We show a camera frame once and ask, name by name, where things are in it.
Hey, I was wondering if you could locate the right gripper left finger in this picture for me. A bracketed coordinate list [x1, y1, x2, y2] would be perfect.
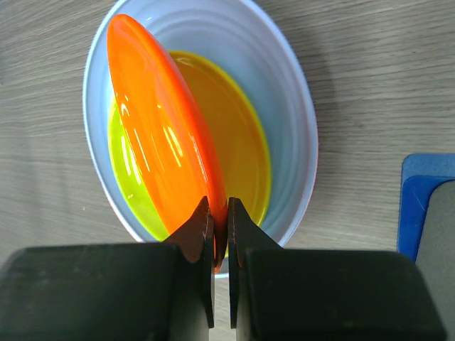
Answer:
[1, 199, 214, 340]

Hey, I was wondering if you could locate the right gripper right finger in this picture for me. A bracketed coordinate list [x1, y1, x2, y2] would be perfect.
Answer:
[227, 197, 446, 340]

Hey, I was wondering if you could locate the orange plate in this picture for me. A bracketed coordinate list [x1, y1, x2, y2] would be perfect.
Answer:
[107, 14, 228, 271]

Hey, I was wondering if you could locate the green plate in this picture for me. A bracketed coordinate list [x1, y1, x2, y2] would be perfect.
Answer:
[108, 50, 272, 241]

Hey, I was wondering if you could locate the light blue plate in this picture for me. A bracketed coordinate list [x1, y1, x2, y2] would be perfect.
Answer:
[82, 1, 318, 245]

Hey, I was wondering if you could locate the black cloth mat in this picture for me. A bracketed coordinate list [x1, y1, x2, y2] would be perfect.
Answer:
[417, 181, 454, 340]

